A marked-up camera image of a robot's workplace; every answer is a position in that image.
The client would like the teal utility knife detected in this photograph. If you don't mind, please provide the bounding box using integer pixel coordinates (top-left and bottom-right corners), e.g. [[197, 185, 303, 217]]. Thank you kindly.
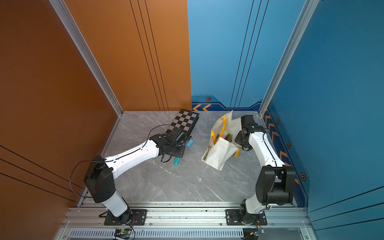
[[173, 158, 180, 167]]

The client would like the light blue small cylinder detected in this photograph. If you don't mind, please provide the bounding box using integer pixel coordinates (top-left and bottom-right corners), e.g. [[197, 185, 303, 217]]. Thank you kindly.
[[186, 139, 194, 148]]

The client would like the canvas pouch with farm picture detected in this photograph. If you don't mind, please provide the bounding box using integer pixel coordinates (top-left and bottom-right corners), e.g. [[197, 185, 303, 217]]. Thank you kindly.
[[201, 111, 242, 171]]

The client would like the black white chessboard box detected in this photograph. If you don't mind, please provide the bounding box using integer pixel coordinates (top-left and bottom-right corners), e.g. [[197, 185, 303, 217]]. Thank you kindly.
[[166, 109, 200, 136]]

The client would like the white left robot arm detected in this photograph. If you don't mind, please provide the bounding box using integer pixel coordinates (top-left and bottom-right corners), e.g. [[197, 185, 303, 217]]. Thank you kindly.
[[84, 134, 186, 226]]

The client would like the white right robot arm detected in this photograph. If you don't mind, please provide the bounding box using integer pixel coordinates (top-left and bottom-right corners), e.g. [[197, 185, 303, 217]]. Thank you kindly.
[[235, 115, 296, 226]]

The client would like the right green circuit board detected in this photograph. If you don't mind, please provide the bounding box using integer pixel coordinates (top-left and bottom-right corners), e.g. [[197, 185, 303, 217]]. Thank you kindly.
[[248, 229, 265, 240]]

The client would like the green circuit board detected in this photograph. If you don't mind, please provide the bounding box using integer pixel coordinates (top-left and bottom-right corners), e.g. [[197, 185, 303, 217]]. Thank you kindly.
[[114, 229, 134, 240], [248, 229, 265, 240]]

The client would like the left green circuit board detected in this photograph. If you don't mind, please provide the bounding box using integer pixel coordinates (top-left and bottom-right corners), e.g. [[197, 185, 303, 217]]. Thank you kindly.
[[114, 229, 134, 240]]

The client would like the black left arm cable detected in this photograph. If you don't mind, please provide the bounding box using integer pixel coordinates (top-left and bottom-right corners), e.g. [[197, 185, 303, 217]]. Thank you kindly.
[[69, 123, 173, 197]]

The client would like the aluminium front rail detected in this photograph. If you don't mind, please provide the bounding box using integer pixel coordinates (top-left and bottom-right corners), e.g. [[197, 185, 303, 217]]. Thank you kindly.
[[56, 202, 316, 240]]

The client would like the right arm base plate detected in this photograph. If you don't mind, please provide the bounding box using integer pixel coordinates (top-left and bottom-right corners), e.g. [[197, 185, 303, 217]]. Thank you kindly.
[[225, 209, 268, 226]]

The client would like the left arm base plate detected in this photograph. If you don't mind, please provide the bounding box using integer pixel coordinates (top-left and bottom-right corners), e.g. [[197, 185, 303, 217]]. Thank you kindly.
[[99, 209, 148, 227]]

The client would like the right aluminium corner post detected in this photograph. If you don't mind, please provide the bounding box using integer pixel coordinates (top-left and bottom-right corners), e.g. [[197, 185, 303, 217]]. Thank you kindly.
[[259, 0, 319, 118]]

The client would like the aluminium corner post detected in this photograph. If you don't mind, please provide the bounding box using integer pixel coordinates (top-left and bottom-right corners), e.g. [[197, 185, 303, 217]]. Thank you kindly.
[[259, 0, 319, 118], [50, 0, 124, 117]]

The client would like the left aluminium corner post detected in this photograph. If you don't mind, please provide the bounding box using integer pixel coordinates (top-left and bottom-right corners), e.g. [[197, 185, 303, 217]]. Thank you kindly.
[[50, 0, 124, 117]]

